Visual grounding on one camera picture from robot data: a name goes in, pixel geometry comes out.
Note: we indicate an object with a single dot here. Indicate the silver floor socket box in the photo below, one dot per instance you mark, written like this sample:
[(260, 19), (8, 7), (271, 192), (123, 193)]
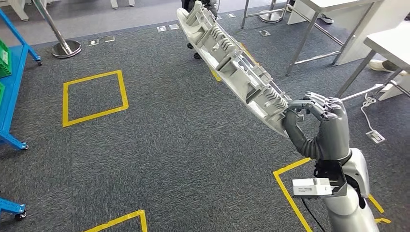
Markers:
[(231, 15), (161, 28), (174, 27), (109, 38), (264, 32), (93, 42)]

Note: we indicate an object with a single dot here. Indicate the small white panel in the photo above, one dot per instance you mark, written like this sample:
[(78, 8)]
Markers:
[(390, 91)]

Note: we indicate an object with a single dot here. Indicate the chrome stanchion with round base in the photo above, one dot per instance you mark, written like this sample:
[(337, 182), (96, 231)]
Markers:
[(65, 48), (270, 16)]

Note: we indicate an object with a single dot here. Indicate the chrome-legged white-top table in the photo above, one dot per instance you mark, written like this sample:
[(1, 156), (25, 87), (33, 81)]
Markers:
[(339, 4)]

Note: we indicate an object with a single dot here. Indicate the silver plastic hubcap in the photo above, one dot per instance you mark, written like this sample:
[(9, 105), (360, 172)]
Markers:
[(230, 67)]

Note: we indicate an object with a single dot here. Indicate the white furniture foot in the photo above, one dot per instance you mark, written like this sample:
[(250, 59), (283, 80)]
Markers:
[(19, 8), (123, 3)]

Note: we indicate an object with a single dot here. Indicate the white floor socket box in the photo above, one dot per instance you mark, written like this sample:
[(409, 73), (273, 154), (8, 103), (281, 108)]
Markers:
[(375, 137)]

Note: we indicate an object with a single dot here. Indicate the white desk side panel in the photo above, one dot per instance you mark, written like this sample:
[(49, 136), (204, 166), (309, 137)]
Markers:
[(298, 14), (362, 32)]

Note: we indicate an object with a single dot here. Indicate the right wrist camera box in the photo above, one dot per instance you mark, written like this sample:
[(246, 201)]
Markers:
[(310, 187)]

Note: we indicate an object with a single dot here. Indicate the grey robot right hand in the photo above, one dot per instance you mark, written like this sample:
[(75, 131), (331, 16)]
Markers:
[(333, 134)]

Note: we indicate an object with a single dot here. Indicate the person's shoe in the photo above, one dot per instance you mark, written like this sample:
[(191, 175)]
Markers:
[(326, 19), (384, 66)]

